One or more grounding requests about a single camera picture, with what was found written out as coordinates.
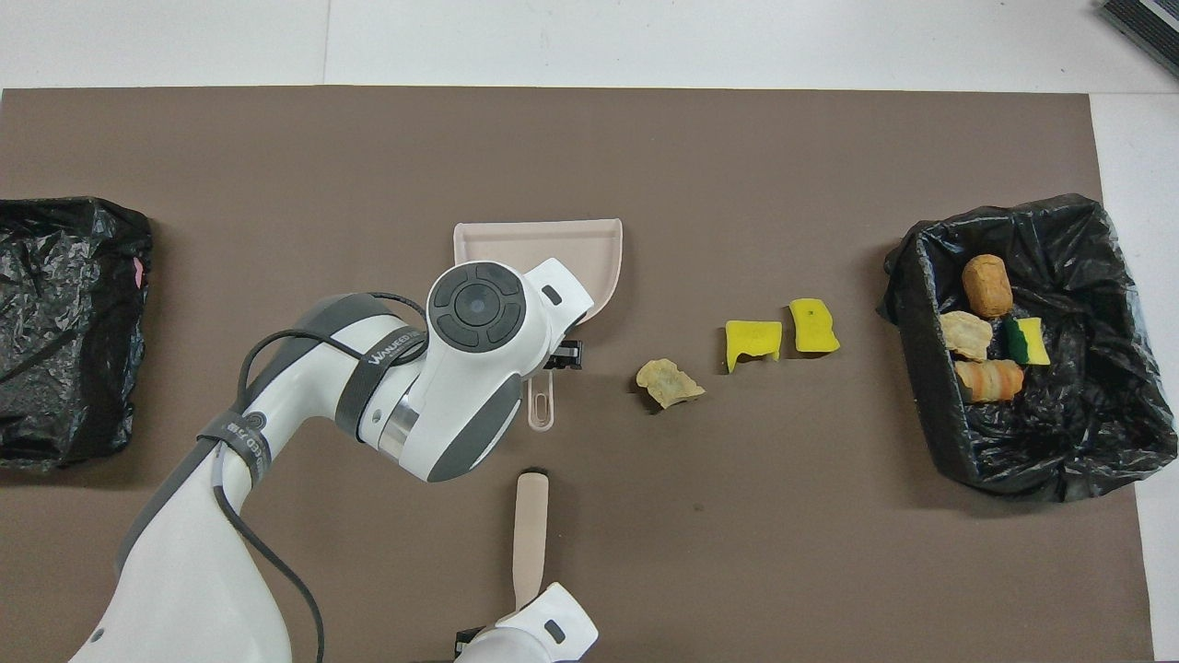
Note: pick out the beige plastic dustpan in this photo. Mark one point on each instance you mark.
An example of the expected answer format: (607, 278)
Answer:
(543, 244)

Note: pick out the beige hand brush black bristles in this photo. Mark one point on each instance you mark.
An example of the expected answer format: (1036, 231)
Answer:
(531, 525)

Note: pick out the yellow notched sponge piece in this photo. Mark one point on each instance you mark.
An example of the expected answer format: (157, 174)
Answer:
(753, 336)

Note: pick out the yellow sponge piece dark dot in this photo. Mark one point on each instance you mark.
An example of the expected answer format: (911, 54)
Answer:
(813, 325)

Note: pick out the pale yellow foam chunk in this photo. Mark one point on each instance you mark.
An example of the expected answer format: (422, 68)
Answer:
(965, 334)

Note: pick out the pale greenish foam chunk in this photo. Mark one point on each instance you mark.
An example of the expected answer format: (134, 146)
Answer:
(988, 379)

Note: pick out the orange brown foam chunk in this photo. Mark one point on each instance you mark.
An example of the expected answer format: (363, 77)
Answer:
(987, 285)

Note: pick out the green and yellow sponge piece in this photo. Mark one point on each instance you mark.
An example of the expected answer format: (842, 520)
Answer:
(1027, 341)

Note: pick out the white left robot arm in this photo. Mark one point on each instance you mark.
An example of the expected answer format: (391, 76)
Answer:
(184, 589)

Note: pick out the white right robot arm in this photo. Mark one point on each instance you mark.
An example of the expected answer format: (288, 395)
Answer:
(543, 635)

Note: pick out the black bag lined bin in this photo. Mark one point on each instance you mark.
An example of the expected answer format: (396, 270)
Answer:
(55, 387)
(1087, 433)

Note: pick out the brown table mat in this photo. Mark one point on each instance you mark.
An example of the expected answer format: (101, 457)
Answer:
(737, 184)

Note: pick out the dark ribbed box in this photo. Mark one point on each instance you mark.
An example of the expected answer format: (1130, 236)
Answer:
(1147, 18)

